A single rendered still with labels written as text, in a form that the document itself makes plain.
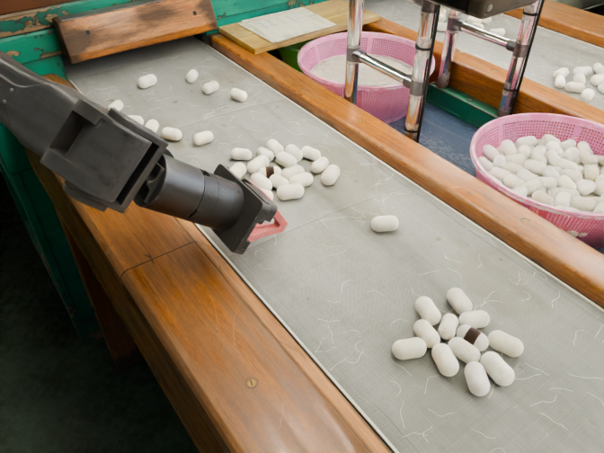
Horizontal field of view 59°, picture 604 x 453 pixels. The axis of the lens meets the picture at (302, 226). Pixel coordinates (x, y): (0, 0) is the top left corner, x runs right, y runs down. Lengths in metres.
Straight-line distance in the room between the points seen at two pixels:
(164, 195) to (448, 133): 0.66
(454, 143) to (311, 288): 0.50
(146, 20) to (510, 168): 0.71
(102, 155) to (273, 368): 0.25
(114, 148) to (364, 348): 0.31
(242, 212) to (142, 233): 0.15
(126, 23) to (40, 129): 0.62
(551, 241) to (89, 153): 0.52
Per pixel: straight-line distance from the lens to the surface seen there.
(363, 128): 0.87
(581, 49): 1.35
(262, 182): 0.75
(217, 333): 0.56
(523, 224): 0.72
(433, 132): 1.06
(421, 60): 0.81
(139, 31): 1.12
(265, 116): 0.95
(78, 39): 1.09
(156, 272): 0.63
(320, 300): 0.61
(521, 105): 1.06
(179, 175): 0.54
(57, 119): 0.52
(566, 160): 0.92
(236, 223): 0.59
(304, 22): 1.24
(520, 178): 0.86
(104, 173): 0.50
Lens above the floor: 1.19
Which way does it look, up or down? 40 degrees down
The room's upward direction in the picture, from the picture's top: straight up
